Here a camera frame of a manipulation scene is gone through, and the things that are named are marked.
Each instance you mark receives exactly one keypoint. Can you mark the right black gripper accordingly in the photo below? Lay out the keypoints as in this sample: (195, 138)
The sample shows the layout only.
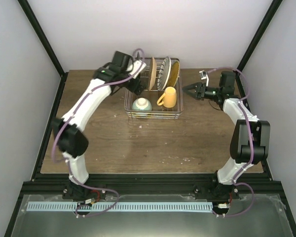
(200, 87)

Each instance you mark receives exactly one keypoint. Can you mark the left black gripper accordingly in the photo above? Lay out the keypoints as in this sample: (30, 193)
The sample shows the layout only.
(138, 89)

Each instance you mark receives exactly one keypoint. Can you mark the green celadon bowl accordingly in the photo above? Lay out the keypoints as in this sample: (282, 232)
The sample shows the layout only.
(141, 106)

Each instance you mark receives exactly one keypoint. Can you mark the yellow woven pattern plate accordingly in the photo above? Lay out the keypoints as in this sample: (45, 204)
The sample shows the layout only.
(174, 74)

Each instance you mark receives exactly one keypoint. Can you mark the yellow ceramic mug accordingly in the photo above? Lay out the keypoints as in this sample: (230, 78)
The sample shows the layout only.
(169, 98)

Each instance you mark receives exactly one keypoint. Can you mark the white blue striped plate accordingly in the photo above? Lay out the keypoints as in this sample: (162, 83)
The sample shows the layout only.
(164, 73)

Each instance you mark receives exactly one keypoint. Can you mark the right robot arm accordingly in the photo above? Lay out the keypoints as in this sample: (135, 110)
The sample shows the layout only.
(250, 140)

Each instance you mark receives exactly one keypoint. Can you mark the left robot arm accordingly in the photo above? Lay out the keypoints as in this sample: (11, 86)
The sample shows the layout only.
(121, 71)

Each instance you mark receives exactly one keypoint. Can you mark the metal front panel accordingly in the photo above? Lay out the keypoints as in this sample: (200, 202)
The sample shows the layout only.
(259, 216)

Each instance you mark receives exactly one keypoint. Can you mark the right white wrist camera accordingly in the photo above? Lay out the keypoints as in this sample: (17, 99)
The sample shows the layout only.
(204, 76)

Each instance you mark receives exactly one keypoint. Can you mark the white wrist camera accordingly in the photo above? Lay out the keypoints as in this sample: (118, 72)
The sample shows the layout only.
(204, 76)
(137, 67)

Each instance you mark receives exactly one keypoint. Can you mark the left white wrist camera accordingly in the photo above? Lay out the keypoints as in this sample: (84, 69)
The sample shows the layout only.
(137, 67)

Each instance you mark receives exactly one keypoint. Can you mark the wire dish rack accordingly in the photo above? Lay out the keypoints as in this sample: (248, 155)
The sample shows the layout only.
(156, 112)

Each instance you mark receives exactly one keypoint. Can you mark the black aluminium frame rail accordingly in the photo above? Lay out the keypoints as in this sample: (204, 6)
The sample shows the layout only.
(150, 184)

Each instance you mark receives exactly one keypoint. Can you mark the light blue slotted cable duct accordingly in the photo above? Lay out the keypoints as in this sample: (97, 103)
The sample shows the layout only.
(122, 206)

